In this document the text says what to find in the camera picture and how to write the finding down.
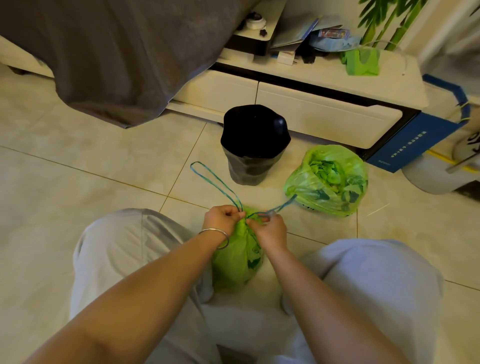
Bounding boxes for person's left hand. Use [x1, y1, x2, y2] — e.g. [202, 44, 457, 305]
[202, 205, 247, 242]

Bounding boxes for person's right hand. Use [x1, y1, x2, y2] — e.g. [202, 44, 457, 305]
[245, 214, 288, 253]

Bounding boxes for green drawstring garbage bag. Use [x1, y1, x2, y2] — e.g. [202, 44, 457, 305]
[190, 161, 298, 294]

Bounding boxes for person's left forearm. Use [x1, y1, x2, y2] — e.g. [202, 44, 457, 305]
[23, 234, 230, 364]

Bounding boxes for person's right forearm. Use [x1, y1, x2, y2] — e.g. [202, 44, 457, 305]
[262, 242, 411, 364]

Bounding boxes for grey trash bin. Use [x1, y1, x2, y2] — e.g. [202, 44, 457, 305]
[222, 145, 286, 187]

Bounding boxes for open green garbage bag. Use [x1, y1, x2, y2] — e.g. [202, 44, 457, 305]
[283, 144, 369, 218]

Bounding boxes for black bin liner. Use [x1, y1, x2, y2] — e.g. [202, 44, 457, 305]
[220, 104, 292, 160]

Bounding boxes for person's grey trousers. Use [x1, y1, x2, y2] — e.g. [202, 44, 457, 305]
[69, 208, 445, 364]

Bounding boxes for white low drawer cabinet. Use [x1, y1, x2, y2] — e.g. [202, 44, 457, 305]
[165, 0, 430, 151]

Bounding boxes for blue cardboard box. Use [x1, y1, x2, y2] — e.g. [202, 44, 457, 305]
[365, 74, 470, 174]

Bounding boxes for white round plant pot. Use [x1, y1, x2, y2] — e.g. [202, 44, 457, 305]
[401, 149, 480, 196]

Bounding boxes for grey paper booklet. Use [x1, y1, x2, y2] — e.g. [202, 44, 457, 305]
[269, 16, 320, 52]

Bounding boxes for white round jar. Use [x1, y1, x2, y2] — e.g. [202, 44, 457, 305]
[245, 11, 268, 31]

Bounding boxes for yellow stick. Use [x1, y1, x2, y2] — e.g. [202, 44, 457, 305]
[427, 149, 480, 174]

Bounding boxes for blue colourful packet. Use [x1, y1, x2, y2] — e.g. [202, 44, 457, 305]
[309, 27, 361, 52]

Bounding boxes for grey bed sheet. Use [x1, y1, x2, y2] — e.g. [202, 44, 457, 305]
[0, 0, 260, 129]

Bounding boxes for green bamboo plant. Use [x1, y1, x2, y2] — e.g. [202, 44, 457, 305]
[357, 0, 429, 52]

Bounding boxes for grey curtain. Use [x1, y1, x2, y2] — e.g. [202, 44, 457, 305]
[419, 0, 480, 88]

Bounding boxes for silver bangle bracelet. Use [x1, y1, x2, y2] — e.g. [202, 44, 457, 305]
[198, 228, 230, 250]

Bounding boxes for white bed frame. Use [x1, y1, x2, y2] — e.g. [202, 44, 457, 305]
[0, 35, 55, 79]

